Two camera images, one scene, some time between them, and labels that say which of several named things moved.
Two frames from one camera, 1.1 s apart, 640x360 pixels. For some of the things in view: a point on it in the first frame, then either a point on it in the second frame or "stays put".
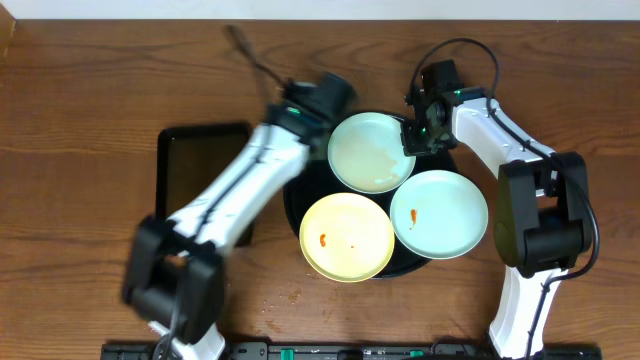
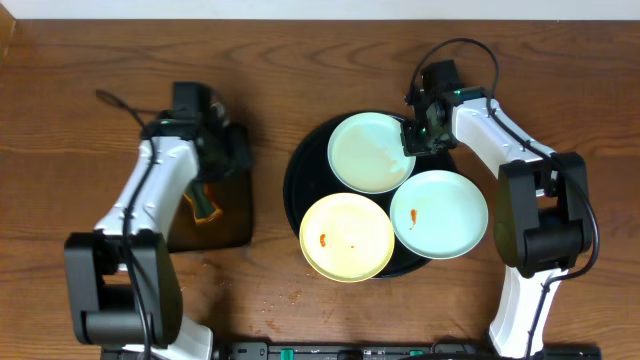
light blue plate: (439, 214) stays put
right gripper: (411, 146) stays put
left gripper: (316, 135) → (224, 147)
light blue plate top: (366, 154) stays put
